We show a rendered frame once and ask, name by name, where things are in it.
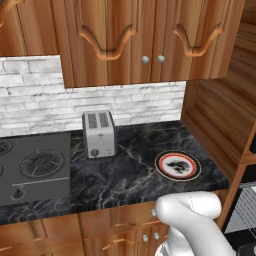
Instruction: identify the wooden drawer front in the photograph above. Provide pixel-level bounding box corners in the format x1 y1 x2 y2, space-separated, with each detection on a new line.
0 213 83 253
77 200 162 240

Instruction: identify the grey gas hob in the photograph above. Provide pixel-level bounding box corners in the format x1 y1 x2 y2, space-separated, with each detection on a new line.
0 131 72 207

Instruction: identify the wooden wall cupboard door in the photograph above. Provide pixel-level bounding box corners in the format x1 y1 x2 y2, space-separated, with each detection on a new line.
149 0 247 83
51 0 155 90

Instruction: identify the tall wooden oven cabinet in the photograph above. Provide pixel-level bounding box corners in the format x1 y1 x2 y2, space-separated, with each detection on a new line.
180 0 256 231

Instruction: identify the grey hob knob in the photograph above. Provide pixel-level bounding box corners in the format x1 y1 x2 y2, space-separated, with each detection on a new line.
9 187 27 202

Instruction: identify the silver two-slot toaster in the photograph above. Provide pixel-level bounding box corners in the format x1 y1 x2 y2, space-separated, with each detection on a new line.
81 110 117 160

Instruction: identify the black built-in oven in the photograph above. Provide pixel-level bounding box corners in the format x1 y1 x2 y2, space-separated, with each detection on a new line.
221 131 256 256

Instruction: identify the red-rimmed round plate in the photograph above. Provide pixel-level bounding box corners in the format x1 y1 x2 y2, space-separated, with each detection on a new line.
153 149 203 182

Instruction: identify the wooden wall cupboard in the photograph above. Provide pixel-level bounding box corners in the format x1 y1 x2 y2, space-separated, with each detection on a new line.
0 0 61 58

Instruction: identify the wooden base cupboard door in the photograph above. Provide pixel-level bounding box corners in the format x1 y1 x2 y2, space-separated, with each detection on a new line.
147 223 170 256
0 240 85 256
82 227 151 256

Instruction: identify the metal wire oven rack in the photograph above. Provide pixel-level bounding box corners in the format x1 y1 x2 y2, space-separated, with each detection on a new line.
223 186 256 235

